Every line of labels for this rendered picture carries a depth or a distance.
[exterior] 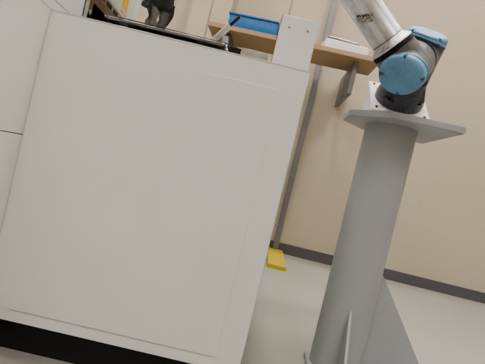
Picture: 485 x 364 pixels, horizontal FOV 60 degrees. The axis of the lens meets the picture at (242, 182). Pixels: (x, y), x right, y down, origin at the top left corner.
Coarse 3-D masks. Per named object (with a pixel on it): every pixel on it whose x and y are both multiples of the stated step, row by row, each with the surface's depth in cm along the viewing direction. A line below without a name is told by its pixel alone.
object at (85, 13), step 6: (90, 0) 114; (96, 0) 117; (84, 6) 114; (90, 6) 115; (96, 6) 120; (102, 6) 123; (84, 12) 114; (90, 12) 116; (102, 12) 124; (108, 12) 128; (90, 18) 116
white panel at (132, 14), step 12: (48, 0) 96; (60, 0) 101; (72, 0) 107; (84, 0) 113; (120, 0) 138; (132, 0) 149; (72, 12) 108; (96, 12) 125; (120, 12) 140; (132, 12) 152
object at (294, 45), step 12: (288, 24) 104; (300, 24) 104; (312, 24) 104; (288, 36) 104; (300, 36) 104; (312, 36) 104; (276, 48) 104; (288, 48) 104; (300, 48) 104; (312, 48) 104; (276, 60) 104; (288, 60) 104; (300, 60) 104
